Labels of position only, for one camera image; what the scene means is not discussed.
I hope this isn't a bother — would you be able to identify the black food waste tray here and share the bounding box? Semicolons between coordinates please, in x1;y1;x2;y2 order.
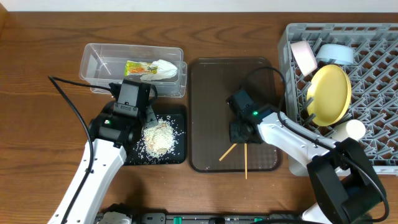
102;105;188;166

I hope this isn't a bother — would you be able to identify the green orange snack wrapper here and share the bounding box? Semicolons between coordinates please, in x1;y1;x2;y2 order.
124;60;158;76

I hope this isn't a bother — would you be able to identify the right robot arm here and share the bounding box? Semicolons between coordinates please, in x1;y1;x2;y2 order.
226;90;389;223

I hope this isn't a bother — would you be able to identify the white bowl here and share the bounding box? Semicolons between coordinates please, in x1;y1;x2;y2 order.
290;41;317;77

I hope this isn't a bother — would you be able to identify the white cup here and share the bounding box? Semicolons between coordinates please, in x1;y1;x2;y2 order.
330;119;366;141

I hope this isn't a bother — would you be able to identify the rice pile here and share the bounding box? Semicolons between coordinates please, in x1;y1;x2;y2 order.
136;114;186;164

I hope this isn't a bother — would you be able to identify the white napkin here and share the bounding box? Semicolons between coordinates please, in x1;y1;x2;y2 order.
140;59;177;82

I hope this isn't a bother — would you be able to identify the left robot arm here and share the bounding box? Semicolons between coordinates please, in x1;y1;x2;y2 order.
49;77;158;223

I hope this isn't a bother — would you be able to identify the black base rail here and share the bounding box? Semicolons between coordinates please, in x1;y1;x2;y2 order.
131;213;302;224

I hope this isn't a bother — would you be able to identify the wooden chopstick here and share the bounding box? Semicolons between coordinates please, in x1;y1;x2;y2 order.
244;143;248;180
219;143;237;161

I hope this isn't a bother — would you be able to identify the clear plastic waste bin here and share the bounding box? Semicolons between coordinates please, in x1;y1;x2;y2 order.
80;43;187;98

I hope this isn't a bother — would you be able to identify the grey dishwasher rack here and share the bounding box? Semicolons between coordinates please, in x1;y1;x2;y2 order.
277;23;397;175

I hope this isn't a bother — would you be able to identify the yellow plate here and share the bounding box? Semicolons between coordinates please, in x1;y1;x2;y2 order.
307;65;351;126

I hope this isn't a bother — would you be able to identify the light blue bowl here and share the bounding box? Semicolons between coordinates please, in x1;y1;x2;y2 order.
315;44;354;65

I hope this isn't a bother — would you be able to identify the brown serving tray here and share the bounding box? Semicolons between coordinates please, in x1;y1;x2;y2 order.
189;57;283;173

